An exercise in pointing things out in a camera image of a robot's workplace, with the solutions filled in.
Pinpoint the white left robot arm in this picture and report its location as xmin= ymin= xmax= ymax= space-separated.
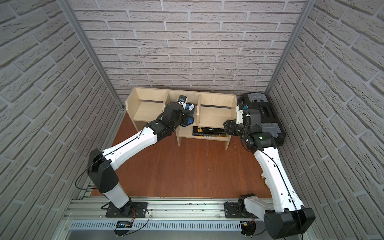
xmin=86 ymin=99 xmax=194 ymax=210

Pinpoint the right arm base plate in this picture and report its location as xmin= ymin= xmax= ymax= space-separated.
xmin=224 ymin=201 xmax=251 ymax=219

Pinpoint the black book with yellow title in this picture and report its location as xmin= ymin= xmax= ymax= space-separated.
xmin=193 ymin=126 xmax=227 ymax=137

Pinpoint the light wooden bookshelf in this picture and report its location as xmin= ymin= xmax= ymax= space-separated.
xmin=126 ymin=88 xmax=237 ymax=152

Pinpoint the small circuit board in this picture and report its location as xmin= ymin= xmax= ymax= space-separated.
xmin=114 ymin=221 xmax=134 ymax=237
xmin=241 ymin=221 xmax=256 ymax=237

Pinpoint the aluminium mounting rail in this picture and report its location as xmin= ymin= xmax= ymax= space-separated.
xmin=62 ymin=196 xmax=252 ymax=222

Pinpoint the blue and grey cleaning cloth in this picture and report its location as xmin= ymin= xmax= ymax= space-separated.
xmin=180 ymin=103 xmax=195 ymax=127

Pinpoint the left small circuit board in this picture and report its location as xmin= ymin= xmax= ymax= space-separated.
xmin=114 ymin=221 xmax=134 ymax=237

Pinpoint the right small circuit board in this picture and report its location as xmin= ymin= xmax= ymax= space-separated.
xmin=241 ymin=221 xmax=256 ymax=237

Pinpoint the black toolbox with grey latches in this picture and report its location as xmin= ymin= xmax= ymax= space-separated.
xmin=240 ymin=93 xmax=286 ymax=148

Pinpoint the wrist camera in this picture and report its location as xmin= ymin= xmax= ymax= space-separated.
xmin=236 ymin=104 xmax=249 ymax=124
xmin=178 ymin=95 xmax=188 ymax=105

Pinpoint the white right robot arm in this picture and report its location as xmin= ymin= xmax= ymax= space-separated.
xmin=224 ymin=120 xmax=316 ymax=239

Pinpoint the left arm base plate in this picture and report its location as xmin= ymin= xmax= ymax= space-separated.
xmin=106 ymin=202 xmax=148 ymax=219

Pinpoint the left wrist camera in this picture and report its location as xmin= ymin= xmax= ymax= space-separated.
xmin=178 ymin=95 xmax=188 ymax=105

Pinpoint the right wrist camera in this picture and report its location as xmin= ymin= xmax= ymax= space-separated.
xmin=236 ymin=104 xmax=249 ymax=124

